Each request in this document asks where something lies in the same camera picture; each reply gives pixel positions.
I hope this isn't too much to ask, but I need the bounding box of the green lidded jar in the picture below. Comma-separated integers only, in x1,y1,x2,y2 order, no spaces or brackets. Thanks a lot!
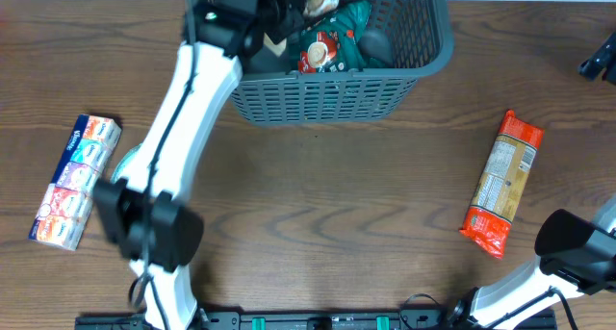
358,28,394,67

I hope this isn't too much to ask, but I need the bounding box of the grey plastic laundry basket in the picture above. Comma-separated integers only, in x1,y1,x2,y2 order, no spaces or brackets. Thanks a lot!
225,0,453,125

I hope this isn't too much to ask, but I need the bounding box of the green Nescafe coffee bag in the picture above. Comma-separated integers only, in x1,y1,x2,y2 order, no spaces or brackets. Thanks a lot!
289,0,385,74

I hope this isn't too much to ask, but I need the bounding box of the left black cable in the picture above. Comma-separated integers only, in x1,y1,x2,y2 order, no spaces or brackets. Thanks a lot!
127,0,198,330

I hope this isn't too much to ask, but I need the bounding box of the teal snack pouch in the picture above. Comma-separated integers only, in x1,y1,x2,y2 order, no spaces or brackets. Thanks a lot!
110,144,141,183

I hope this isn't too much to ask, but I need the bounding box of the beige brown paper bag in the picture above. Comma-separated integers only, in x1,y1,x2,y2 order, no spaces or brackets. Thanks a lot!
264,0,340,57

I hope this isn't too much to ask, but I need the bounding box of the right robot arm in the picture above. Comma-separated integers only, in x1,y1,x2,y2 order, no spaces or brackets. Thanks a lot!
440,111,615,329

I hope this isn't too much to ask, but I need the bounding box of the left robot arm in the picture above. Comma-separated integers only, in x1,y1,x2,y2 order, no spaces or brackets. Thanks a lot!
92,0,311,329

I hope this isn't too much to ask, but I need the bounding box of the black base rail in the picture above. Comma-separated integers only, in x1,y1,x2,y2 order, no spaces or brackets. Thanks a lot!
74,307,558,330

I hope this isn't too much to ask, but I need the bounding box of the Kleenex tissue multipack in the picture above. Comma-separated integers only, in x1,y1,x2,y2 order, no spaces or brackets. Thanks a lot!
28,114,121,251

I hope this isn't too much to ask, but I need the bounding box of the orange biscuit packet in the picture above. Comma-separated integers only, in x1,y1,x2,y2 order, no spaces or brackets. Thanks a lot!
459,110,544,259

